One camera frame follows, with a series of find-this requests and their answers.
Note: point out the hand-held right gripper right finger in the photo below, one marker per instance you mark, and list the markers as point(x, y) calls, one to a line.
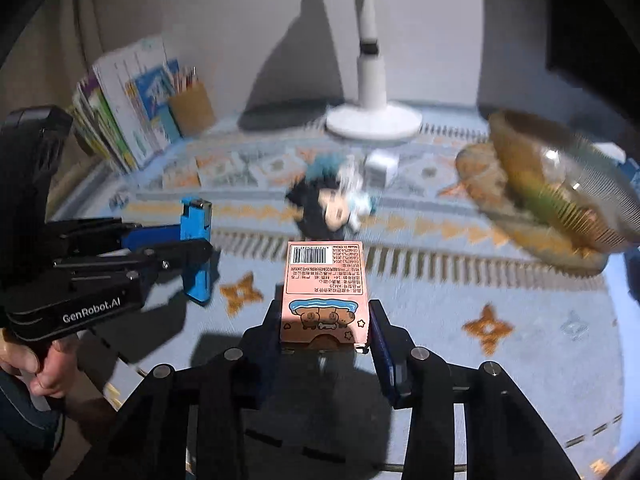
point(382, 355)

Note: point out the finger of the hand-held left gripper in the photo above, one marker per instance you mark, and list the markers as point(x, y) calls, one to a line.
point(150, 237)
point(185, 252)

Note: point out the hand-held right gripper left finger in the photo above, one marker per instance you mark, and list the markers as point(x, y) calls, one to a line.
point(265, 355)

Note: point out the pink cartoon card box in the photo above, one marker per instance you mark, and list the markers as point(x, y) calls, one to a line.
point(325, 290)

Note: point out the ribbed amber glass bowl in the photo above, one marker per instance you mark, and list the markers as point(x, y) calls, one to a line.
point(550, 185)

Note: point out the person's left forearm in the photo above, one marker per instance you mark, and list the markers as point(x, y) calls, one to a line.
point(25, 420)

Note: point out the person's left hand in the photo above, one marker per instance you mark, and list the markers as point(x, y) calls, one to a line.
point(50, 370)

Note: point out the silver paper scrap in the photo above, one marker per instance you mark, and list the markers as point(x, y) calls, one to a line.
point(121, 200)

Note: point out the light blue notepad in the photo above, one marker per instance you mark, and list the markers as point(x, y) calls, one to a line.
point(169, 125)

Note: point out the row of upright books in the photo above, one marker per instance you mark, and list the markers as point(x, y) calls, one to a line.
point(125, 105)

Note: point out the blue patterned table mat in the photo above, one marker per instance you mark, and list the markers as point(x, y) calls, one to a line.
point(500, 400)

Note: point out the brown cork pen holder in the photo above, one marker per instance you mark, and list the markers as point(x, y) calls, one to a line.
point(192, 110)

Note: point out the large black-haired doll figure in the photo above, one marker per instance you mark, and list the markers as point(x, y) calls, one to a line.
point(325, 210)

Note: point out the bundle of pens and pencils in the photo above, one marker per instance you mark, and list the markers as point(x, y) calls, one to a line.
point(184, 80)

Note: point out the light blue translucent toy figure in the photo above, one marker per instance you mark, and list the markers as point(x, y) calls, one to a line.
point(327, 167)

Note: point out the white charger cube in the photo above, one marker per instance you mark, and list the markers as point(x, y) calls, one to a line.
point(382, 170)

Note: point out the white desk lamp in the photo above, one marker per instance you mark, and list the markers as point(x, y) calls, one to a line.
point(372, 120)

